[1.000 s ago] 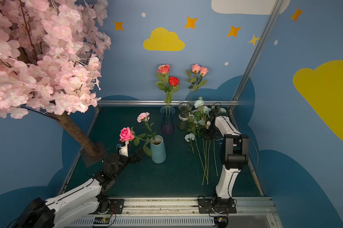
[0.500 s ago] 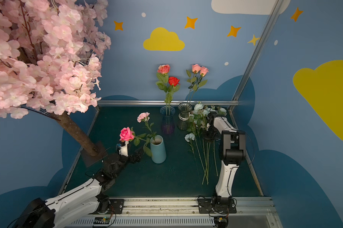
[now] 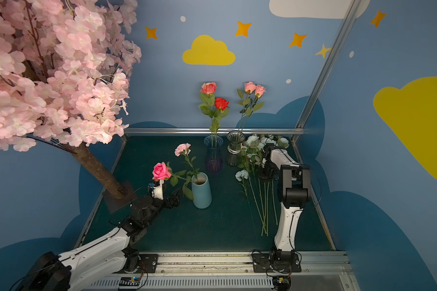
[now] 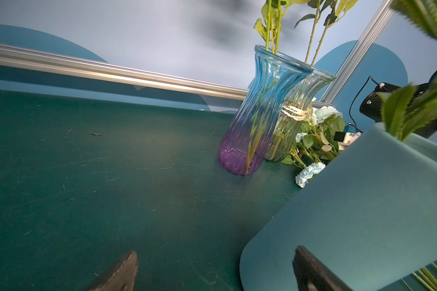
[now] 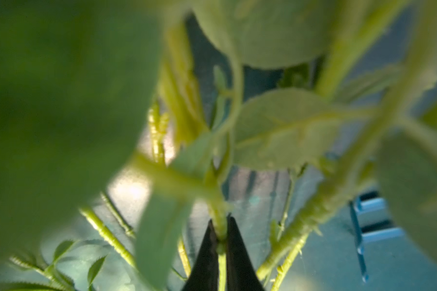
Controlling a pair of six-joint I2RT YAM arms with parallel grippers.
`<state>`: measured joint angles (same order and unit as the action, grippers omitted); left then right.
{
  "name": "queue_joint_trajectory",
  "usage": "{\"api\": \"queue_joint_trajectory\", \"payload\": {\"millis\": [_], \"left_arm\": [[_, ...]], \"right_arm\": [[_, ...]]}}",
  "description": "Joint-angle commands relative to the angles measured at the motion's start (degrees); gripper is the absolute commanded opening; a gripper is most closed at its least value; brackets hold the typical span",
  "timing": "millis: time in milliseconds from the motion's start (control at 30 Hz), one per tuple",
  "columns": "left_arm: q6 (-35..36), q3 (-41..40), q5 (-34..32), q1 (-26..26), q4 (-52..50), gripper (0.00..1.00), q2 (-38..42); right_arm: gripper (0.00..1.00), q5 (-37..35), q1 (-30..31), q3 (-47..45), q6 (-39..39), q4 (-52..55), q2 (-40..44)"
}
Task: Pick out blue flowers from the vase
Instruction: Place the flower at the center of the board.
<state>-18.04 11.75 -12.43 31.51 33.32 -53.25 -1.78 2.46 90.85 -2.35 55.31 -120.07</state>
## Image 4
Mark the white flower stem blue vase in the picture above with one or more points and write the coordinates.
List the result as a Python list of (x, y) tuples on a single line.
[(315, 142)]

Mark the aluminium frame back bar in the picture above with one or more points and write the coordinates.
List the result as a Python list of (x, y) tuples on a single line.
[(23, 58)]

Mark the red and coral rose stem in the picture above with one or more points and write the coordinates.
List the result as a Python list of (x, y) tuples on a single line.
[(269, 25)]

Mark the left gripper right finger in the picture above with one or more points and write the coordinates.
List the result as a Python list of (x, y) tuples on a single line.
[(312, 275)]

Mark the purple ribbed glass vase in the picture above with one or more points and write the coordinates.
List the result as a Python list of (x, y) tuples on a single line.
[(244, 145)]

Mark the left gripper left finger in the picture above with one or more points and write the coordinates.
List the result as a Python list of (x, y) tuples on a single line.
[(118, 277)]

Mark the clear ribbed glass vase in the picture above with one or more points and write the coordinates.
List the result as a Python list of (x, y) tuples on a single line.
[(295, 110)]

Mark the light blue ceramic vase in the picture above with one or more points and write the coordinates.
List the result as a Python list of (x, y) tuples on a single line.
[(370, 216)]

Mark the aluminium frame corner post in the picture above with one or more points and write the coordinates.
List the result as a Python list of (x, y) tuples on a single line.
[(367, 38)]

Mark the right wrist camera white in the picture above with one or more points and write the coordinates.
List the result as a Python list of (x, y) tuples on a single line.
[(345, 139)]

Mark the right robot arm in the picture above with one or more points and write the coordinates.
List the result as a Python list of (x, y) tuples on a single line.
[(404, 110)]

